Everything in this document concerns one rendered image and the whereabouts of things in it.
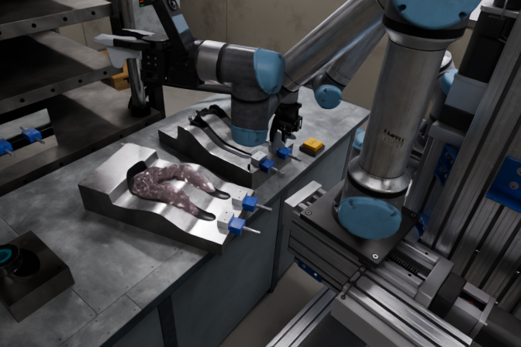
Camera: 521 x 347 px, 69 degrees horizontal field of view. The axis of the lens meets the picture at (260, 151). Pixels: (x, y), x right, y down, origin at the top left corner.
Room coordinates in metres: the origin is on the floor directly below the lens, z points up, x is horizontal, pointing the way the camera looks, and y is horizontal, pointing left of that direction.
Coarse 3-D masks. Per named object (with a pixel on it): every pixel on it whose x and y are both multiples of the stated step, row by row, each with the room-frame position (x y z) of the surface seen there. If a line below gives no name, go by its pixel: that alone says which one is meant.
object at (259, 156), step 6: (252, 156) 1.09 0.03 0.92; (258, 156) 1.10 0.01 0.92; (264, 156) 1.10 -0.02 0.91; (252, 162) 1.09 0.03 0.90; (258, 162) 1.07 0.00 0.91; (264, 162) 1.08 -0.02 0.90; (270, 162) 1.09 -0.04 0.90; (264, 168) 1.06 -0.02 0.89; (270, 168) 1.06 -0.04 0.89; (282, 174) 1.04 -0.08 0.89
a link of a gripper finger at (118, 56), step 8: (96, 40) 0.70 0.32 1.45; (104, 40) 0.69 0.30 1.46; (112, 40) 0.68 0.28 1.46; (112, 48) 0.69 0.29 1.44; (120, 48) 0.69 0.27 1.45; (128, 48) 0.69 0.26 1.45; (112, 56) 0.69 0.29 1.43; (120, 56) 0.69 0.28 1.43; (128, 56) 0.68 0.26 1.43; (136, 56) 0.68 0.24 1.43; (112, 64) 0.68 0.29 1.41; (120, 64) 0.68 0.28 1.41
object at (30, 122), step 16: (16, 112) 1.22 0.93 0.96; (32, 112) 1.23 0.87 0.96; (0, 128) 1.13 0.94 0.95; (16, 128) 1.17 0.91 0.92; (32, 128) 1.21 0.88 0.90; (48, 128) 1.26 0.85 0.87; (16, 144) 1.16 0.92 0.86; (32, 144) 1.20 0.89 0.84; (48, 144) 1.24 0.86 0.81; (0, 160) 1.10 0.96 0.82; (16, 160) 1.14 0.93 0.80
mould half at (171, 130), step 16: (192, 112) 1.48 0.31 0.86; (160, 128) 1.33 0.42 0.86; (176, 128) 1.34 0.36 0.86; (192, 128) 1.23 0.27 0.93; (224, 128) 1.29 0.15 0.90; (176, 144) 1.26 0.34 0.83; (192, 144) 1.20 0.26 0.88; (208, 144) 1.19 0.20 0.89; (288, 144) 1.23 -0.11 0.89; (208, 160) 1.16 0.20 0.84; (224, 160) 1.11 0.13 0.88; (240, 160) 1.10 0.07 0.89; (272, 160) 1.13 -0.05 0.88; (288, 160) 1.22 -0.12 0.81; (224, 176) 1.11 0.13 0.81; (240, 176) 1.06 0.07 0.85; (256, 176) 1.05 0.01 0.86
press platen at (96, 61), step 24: (0, 48) 1.64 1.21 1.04; (24, 48) 1.66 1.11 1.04; (48, 48) 1.67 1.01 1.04; (72, 48) 1.69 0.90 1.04; (0, 72) 1.39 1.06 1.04; (24, 72) 1.41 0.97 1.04; (48, 72) 1.42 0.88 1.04; (72, 72) 1.43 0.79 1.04; (96, 72) 1.47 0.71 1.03; (120, 72) 1.56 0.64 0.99; (0, 96) 1.20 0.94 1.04; (24, 96) 1.23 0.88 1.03; (48, 96) 1.30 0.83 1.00
